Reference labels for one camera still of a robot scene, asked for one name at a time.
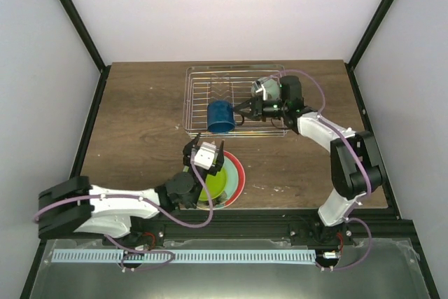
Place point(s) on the pale green ceramic bowl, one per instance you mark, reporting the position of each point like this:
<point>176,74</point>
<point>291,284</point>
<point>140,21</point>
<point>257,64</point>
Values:
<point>272,86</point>

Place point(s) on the left black frame post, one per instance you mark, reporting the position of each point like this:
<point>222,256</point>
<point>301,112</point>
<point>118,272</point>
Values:
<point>82,31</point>

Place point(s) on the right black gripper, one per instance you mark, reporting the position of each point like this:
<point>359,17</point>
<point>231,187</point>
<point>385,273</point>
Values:
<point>257,109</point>

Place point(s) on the red rimmed plate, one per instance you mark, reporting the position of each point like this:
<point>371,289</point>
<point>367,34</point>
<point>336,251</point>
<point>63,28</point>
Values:
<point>242,174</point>

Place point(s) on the wire dish rack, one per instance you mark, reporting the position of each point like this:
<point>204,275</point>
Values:
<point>206,84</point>

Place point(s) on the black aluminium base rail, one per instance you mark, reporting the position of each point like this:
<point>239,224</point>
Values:
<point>299,226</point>

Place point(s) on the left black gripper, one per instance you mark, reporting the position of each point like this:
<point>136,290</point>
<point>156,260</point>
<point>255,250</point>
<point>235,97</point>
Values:
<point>190,149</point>

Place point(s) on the black frame post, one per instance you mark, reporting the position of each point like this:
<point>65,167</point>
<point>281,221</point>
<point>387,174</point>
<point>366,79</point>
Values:
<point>82,31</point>
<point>374,24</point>

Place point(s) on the light blue slotted cable duct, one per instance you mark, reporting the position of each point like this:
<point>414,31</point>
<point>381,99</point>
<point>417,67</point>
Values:
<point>221,256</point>

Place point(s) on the dark blue mug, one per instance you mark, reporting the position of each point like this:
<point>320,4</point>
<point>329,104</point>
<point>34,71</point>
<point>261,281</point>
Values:
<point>220,117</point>

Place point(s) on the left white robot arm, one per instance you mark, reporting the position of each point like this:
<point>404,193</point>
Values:
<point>76,205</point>

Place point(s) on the right black frame post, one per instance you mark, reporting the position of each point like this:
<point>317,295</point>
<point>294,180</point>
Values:
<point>374,24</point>

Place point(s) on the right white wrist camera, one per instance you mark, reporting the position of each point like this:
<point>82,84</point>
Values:
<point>259,88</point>

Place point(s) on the pale teal floral plate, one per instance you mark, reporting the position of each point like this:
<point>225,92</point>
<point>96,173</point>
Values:
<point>231,191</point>

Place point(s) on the lime green plate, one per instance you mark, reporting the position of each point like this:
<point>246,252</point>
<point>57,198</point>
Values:
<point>216,184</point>

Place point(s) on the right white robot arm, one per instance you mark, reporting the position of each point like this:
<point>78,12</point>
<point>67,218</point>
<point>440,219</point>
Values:
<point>356,166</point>

